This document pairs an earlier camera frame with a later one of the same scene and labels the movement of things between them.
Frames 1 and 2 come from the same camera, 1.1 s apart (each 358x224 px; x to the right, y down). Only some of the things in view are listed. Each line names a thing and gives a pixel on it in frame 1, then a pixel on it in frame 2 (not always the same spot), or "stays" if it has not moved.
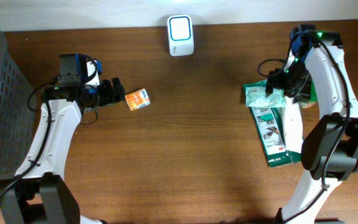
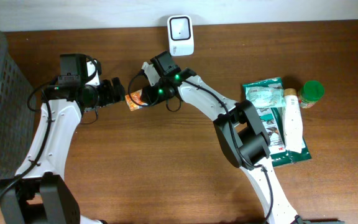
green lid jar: x=313 y=100 stays
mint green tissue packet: x=257 y=97 stays
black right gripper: x=299 y=89 to x=147 y=99
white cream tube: x=293 y=130 stays
